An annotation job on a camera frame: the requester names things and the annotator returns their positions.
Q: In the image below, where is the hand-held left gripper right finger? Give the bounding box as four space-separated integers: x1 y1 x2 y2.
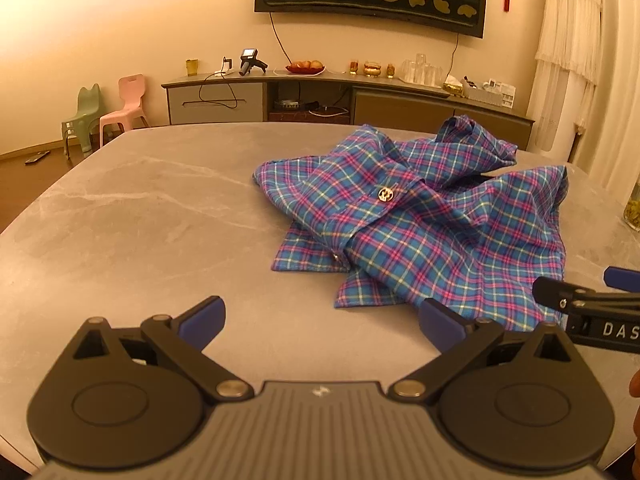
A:
387 298 573 405

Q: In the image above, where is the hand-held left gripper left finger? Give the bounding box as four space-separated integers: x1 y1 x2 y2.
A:
74 296 255 405

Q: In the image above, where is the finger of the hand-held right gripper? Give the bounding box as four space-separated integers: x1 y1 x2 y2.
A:
603 266 640 292
532 276 640 318

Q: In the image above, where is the blue plaid shirt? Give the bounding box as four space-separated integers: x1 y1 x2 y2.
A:
252 115 571 333

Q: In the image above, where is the white floor appliance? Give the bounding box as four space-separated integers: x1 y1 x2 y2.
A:
530 119 584 164

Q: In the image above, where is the plain cream curtain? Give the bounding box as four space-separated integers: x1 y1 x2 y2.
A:
570 0 640 196

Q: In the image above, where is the white organiser tray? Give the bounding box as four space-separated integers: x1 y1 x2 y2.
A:
462 77 517 107

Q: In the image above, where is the long grey tv cabinet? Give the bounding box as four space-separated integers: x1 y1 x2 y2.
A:
161 70 536 152

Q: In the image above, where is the pink plastic child chair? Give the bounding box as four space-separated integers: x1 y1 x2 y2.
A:
99 74 151 149

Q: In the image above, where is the green plastic child chair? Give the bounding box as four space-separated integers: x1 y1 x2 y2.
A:
61 84 104 161

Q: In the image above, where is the cluster of clear glasses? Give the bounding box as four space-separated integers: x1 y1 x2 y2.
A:
399 53 444 85

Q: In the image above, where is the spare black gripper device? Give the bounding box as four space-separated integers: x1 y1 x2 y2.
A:
238 48 269 78

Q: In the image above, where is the white lace curtain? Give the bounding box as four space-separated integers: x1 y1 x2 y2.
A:
525 0 608 153

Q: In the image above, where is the red plate of fruit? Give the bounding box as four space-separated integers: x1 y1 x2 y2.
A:
285 60 326 75

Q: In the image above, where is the looped black charger cable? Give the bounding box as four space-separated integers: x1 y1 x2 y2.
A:
198 72 240 110

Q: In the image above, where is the short black wall cable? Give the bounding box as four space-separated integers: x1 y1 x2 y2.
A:
446 34 460 82

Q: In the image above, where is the long black wall cable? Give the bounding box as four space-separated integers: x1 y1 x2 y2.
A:
269 10 302 77

